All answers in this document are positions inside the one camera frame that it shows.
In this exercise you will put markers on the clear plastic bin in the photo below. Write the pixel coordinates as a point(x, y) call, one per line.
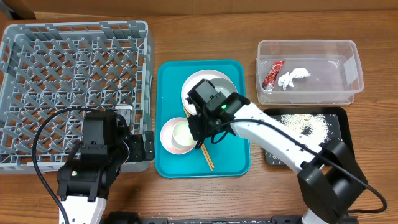
point(335, 67)

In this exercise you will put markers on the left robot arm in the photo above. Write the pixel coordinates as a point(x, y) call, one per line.
point(94, 163)

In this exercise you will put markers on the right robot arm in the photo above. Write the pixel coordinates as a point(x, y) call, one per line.
point(329, 177)

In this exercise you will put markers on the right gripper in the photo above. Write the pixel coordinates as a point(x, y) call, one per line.
point(196, 132)

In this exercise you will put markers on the teal plastic tray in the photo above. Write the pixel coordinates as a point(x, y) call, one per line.
point(231, 156)

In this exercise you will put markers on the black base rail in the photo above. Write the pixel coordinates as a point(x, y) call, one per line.
point(133, 218)

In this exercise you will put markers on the grey dish rack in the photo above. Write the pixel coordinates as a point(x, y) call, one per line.
point(51, 69)

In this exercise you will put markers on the white cup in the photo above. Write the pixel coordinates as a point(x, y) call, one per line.
point(181, 136)

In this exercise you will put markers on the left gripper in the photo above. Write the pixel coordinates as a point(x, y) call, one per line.
point(148, 145)

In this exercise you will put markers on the large white plate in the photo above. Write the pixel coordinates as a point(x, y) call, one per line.
point(192, 80)

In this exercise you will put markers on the white rice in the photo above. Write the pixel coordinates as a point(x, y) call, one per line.
point(296, 122)

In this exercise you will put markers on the red snack wrapper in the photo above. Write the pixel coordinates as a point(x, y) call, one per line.
point(269, 80)

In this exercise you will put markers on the black tray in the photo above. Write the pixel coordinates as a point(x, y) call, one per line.
point(336, 117)

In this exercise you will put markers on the grey bowl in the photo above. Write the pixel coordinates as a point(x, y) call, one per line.
point(224, 86)

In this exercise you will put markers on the white tissue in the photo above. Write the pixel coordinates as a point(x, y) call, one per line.
point(288, 78)

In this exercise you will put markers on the brown food piece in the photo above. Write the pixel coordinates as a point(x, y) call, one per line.
point(307, 131)

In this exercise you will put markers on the wooden chopstick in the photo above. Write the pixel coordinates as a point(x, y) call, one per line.
point(206, 157)
point(209, 155)

